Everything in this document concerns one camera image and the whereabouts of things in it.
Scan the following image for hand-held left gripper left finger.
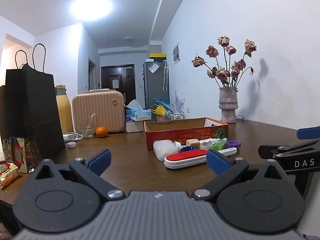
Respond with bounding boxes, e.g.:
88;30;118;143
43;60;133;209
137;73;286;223
34;149;125;201

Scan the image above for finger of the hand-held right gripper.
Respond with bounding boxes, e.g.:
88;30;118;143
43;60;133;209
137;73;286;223
258;139;320;159
297;126;320;140

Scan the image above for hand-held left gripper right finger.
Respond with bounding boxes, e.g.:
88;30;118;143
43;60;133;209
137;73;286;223
191;149;292;202

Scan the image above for green spray bottle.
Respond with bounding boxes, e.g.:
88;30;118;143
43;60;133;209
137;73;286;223
212;137;228;151

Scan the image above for red and white lint brush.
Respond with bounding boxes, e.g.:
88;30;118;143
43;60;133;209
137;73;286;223
164;149;208;169

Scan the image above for red cardboard box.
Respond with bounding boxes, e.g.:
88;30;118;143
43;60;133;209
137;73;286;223
144;117;229;151

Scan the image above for clear glass cup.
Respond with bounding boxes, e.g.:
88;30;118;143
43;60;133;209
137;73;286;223
78;113;96;139

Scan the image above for purple and white box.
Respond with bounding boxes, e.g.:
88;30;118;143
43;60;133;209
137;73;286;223
125;119;145;133

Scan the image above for pink ribbed suitcase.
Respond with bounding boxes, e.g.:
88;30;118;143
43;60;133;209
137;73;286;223
72;88;126;134

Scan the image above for white pill bottle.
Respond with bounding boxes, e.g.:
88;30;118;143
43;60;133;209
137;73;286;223
153;140;179;161

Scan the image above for pink textured vase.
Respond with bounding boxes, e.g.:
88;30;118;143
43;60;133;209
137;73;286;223
219;87;239;124

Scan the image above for blue tissue box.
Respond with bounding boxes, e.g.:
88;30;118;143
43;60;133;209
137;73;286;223
126;99;152;121

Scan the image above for yellow thermos bottle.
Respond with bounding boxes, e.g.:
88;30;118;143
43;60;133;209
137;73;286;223
54;85;74;134

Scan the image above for purple feather decoration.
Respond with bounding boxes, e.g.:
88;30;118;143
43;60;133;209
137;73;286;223
173;90;186;112

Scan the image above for yellow watering can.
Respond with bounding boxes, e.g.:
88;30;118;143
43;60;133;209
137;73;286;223
148;105;167;117

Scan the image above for dark brown entrance door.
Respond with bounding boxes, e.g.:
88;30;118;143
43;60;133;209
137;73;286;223
101;64;136;101

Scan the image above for red snack packet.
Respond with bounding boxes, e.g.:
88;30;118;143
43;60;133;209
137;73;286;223
2;136;42;174

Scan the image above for dried pink roses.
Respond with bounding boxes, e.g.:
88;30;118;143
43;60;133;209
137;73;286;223
191;35;258;89

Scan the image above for grey refrigerator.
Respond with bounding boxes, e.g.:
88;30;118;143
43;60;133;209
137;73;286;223
143;59;170;109

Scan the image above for black paper bag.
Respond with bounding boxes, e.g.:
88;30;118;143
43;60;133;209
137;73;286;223
0;43;66;161

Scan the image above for orange snack packet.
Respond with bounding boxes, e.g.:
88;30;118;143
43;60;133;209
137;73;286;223
0;162;21;190

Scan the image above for white folded umbrella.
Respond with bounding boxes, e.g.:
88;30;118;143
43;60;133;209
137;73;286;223
162;60;169;91

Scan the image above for bright round ceiling lamp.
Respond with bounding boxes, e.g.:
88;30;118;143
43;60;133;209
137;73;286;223
70;0;113;22

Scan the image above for white charger with cable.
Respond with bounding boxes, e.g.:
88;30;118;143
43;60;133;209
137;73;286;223
62;132;84;142

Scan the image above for wire basket with bottles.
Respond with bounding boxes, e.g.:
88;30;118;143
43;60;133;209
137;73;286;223
165;111;185;121

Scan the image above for grey side door frame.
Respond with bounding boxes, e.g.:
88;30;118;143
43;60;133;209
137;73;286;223
88;57;97;91

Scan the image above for white wall picture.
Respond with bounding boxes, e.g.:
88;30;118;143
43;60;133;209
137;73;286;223
173;42;181;64

